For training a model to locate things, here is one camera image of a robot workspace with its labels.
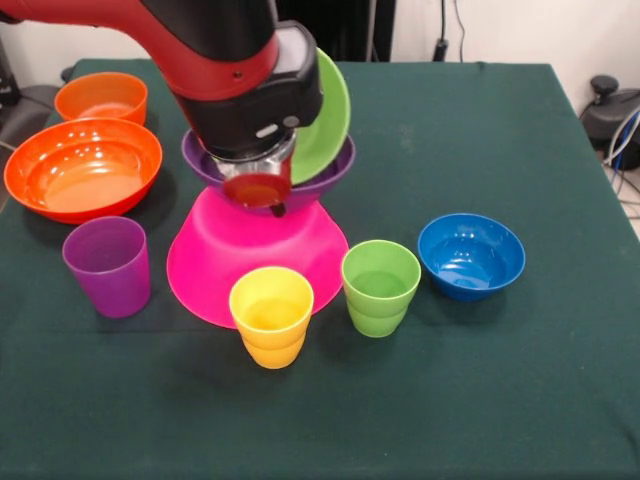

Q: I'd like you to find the purple cup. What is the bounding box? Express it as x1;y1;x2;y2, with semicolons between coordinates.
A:
61;215;153;319

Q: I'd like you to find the large pink bowl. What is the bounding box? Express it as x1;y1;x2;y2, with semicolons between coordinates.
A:
166;187;350;330

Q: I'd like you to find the tangle of cables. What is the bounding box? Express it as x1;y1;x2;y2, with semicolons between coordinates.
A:
602;109;640;221

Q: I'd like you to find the small orange bowl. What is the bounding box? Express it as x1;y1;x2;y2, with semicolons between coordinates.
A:
54;71;149;126

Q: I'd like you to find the purple bowl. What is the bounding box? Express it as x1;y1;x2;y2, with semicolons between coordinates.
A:
180;128;357;216

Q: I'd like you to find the yellow cup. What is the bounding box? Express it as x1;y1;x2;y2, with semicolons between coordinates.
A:
228;266;315;370

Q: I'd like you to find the black wall cable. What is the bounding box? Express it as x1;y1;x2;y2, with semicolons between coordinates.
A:
433;0;467;64

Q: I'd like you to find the blue bowl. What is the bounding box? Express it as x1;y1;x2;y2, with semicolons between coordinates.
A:
417;212;527;302

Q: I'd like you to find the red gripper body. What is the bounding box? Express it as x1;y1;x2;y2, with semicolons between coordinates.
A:
222;144;297;210

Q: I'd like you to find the dark green tablecloth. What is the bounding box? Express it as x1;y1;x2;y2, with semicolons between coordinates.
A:
0;58;640;480

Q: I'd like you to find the green cup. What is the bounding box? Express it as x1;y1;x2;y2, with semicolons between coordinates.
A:
340;240;422;339

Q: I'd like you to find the green bowl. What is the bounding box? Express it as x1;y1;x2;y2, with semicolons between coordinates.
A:
289;47;352;186

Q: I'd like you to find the large orange bowl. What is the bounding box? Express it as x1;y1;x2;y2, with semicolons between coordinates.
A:
3;117;164;225

